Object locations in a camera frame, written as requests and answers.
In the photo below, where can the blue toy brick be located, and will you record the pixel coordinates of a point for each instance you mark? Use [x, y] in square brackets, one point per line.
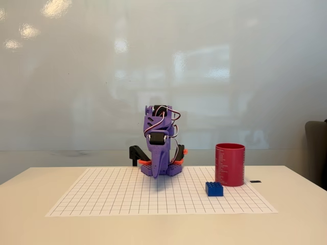
[214, 189]

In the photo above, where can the black table clamp orange pad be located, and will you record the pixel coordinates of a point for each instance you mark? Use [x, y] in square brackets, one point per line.
[136, 154]

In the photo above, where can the purple gripper with motor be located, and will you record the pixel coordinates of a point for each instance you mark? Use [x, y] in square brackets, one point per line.
[159, 151]

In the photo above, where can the black table clamp orange knob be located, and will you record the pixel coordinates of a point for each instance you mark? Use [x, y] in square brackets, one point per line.
[181, 153]

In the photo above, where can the white grid paper sheet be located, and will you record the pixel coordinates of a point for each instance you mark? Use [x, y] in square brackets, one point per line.
[158, 196]

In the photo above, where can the purple robot arm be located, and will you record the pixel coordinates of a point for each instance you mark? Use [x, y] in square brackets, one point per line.
[158, 120]

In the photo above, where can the small black flat piece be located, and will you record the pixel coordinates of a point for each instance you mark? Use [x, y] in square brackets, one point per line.
[255, 181]

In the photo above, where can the dark brown chair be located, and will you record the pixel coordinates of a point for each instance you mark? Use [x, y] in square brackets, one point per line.
[316, 153]

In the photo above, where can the red cup with white print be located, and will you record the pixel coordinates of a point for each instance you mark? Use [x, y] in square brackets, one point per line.
[230, 166]

